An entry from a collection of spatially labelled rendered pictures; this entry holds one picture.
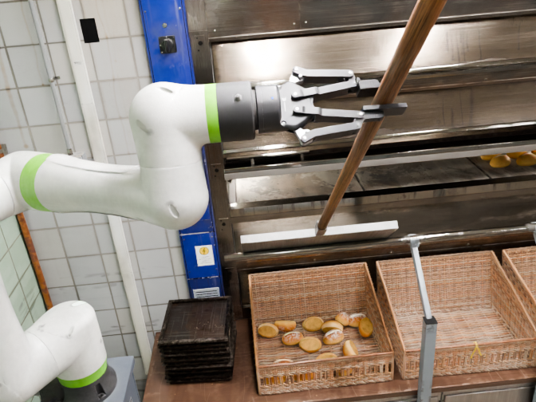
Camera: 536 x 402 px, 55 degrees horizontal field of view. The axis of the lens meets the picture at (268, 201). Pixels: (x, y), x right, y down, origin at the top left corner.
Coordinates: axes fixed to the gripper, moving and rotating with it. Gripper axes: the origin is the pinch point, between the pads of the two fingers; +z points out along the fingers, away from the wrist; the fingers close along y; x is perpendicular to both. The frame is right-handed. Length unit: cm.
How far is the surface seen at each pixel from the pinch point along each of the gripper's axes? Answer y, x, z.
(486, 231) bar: 3, -115, 66
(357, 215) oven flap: -16, -152, 26
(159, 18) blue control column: -81, -88, -49
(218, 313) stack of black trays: 22, -151, -40
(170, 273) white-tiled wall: 1, -164, -62
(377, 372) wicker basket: 52, -143, 23
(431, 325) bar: 35, -113, 38
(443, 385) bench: 59, -141, 48
